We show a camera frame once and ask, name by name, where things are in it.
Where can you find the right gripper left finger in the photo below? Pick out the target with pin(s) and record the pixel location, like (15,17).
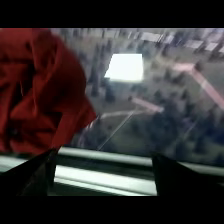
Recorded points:
(30,180)

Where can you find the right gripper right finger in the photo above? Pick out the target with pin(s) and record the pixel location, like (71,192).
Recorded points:
(180,181)

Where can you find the red T-shirt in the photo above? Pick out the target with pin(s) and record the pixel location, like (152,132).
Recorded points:
(43,100)

